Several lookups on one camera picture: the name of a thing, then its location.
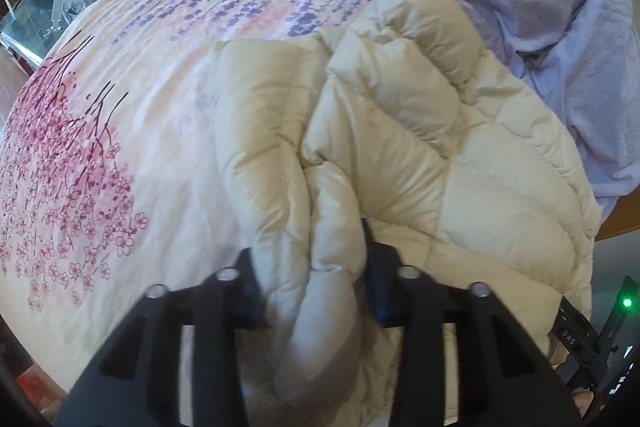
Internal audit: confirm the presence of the lavender crumpled quilt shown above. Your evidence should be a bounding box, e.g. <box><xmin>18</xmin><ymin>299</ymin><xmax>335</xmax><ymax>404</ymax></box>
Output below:
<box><xmin>507</xmin><ymin>0</ymin><xmax>640</xmax><ymax>214</ymax></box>

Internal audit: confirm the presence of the bed with floral sheet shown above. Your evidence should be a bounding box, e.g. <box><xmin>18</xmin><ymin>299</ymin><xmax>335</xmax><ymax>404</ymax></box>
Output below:
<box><xmin>0</xmin><ymin>0</ymin><xmax>396</xmax><ymax>427</ymax></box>

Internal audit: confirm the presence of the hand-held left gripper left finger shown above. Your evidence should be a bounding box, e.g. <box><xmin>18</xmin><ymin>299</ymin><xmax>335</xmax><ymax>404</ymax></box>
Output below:
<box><xmin>55</xmin><ymin>249</ymin><xmax>266</xmax><ymax>427</ymax></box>

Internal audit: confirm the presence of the cream quilted down jacket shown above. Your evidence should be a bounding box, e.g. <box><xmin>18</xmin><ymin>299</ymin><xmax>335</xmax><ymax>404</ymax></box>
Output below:
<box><xmin>210</xmin><ymin>0</ymin><xmax>603</xmax><ymax>427</ymax></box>

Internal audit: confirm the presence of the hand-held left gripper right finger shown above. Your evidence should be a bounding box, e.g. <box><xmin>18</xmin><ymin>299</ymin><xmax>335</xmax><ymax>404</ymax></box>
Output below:
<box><xmin>362</xmin><ymin>219</ymin><xmax>583</xmax><ymax>427</ymax></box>

